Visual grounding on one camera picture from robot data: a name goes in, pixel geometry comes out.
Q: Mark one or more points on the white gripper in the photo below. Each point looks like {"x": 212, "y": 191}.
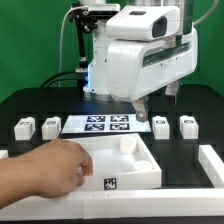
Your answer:
{"x": 136, "y": 69}

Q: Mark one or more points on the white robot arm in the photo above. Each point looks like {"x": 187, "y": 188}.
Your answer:
{"x": 97, "y": 69}

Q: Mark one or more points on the bare human forearm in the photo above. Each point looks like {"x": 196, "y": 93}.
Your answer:
{"x": 17, "y": 181}

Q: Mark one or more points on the bare human hand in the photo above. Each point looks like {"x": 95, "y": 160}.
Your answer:
{"x": 55, "y": 168}

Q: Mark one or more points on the white tag sheet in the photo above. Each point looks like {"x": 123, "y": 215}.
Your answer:
{"x": 113, "y": 123}

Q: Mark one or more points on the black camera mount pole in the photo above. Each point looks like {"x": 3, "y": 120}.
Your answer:
{"x": 81, "y": 70}

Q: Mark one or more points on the white right fence rail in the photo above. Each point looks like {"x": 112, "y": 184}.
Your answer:
{"x": 212, "y": 165}

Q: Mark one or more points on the white fence rail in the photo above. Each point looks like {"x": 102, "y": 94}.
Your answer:
{"x": 212, "y": 165}
{"x": 120, "y": 204}

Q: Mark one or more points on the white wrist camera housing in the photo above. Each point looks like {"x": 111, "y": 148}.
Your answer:
{"x": 144, "y": 23}

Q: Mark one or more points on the white front fence rail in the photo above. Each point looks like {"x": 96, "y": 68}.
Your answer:
{"x": 120, "y": 204}

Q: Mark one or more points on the black camera on mount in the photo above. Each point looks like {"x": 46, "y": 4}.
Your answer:
{"x": 98, "y": 11}

